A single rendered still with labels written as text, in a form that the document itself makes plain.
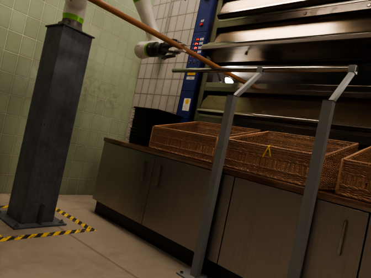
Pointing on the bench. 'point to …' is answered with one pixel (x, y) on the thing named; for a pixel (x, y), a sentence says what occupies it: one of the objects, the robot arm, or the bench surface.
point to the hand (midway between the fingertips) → (181, 47)
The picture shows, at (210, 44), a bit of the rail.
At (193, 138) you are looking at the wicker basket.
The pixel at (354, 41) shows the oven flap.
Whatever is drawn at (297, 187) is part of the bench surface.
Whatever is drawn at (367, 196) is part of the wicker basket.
